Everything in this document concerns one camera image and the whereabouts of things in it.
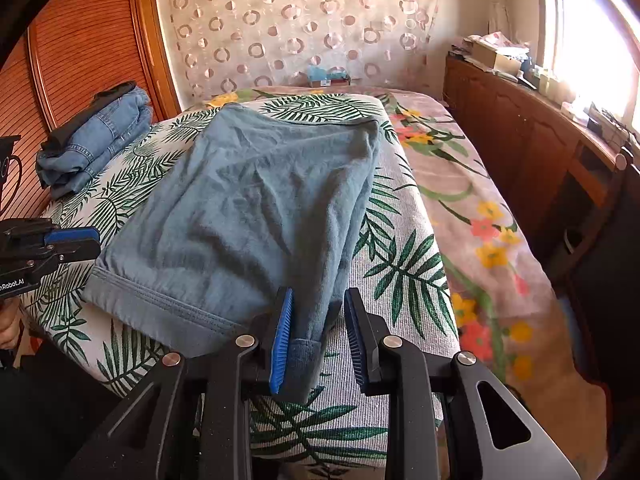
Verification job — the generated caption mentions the blue-grey cotton pants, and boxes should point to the blue-grey cotton pants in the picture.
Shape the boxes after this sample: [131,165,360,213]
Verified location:
[84,104,380,403]

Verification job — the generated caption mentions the person's left hand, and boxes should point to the person's left hand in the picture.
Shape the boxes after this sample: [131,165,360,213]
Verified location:
[0,297,22,350]

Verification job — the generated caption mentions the folded blue denim jeans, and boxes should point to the folded blue denim jeans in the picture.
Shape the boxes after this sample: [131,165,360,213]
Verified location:
[36,86,153,200]

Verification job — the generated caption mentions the palm leaf print blanket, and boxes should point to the palm leaf print blanket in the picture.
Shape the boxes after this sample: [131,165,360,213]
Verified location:
[23,91,459,478]

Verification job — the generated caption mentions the folded dark grey garment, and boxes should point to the folded dark grey garment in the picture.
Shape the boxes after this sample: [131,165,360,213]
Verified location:
[41,80,137,152]

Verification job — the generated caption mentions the pink floral bed sheet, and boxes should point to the pink floral bed sheet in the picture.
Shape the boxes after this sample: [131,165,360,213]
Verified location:
[212,87,606,479]

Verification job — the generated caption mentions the wooden slatted wardrobe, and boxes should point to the wooden slatted wardrobe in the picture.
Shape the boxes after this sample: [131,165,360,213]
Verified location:
[1,0,180,217]

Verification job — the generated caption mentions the wooden side cabinet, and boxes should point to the wooden side cabinet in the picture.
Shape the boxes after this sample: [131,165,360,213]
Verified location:
[444,54,639,280]

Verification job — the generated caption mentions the circle pattern sheer curtain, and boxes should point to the circle pattern sheer curtain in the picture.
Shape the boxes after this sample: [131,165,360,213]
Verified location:
[157,0,438,106]

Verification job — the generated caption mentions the blue tissue box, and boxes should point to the blue tissue box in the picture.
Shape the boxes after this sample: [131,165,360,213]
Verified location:
[306,65,352,88]

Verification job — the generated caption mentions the cardboard box with clutter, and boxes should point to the cardboard box with clutter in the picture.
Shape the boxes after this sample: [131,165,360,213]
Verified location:
[450,32,529,76]

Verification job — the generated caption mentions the window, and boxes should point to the window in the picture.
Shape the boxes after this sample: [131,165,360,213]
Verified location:
[542,0,639,130]

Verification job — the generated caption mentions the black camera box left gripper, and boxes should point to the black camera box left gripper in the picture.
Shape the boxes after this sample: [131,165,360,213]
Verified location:
[0,136,23,214]

